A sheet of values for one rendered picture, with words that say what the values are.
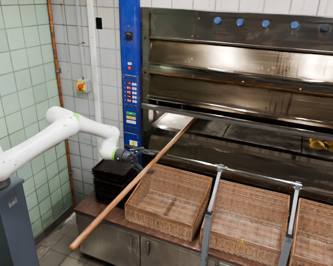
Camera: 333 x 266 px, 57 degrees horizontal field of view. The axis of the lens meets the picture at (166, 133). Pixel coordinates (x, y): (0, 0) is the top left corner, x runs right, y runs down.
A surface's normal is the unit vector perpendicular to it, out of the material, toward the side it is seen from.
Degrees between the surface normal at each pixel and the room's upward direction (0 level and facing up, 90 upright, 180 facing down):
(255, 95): 70
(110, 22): 90
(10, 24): 90
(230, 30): 90
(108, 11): 90
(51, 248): 0
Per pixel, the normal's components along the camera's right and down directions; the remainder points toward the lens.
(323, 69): -0.34, 0.04
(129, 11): -0.39, 0.38
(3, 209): 0.95, 0.16
